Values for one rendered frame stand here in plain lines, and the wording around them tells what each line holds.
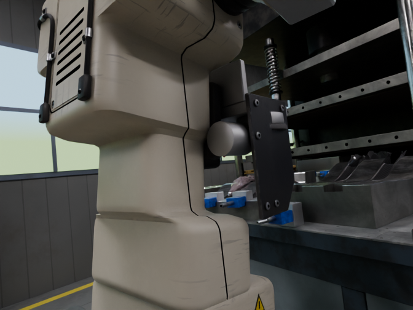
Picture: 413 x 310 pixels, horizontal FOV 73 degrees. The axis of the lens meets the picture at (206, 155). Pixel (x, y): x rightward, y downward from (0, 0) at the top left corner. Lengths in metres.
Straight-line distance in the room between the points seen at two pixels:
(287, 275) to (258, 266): 0.11
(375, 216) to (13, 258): 2.88
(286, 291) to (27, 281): 2.65
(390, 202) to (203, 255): 0.52
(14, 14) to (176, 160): 3.26
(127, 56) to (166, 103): 0.06
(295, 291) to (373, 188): 0.34
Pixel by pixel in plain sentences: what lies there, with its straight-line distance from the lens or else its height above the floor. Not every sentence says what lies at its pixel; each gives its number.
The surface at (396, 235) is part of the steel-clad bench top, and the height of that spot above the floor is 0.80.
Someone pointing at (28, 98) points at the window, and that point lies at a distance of 3.22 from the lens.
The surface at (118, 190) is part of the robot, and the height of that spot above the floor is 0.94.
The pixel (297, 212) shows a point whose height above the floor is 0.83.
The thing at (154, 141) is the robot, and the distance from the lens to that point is 0.33.
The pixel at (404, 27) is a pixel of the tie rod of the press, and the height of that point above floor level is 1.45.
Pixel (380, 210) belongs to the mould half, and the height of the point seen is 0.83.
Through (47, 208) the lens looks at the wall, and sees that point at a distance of 3.15.
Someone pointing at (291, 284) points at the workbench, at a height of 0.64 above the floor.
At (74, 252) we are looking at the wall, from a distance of 3.28.
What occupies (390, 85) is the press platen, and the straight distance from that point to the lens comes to 1.54.
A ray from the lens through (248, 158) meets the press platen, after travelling 2.08.
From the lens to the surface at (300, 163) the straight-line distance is 1.77.
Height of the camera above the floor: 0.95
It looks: 3 degrees up
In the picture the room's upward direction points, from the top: 6 degrees counter-clockwise
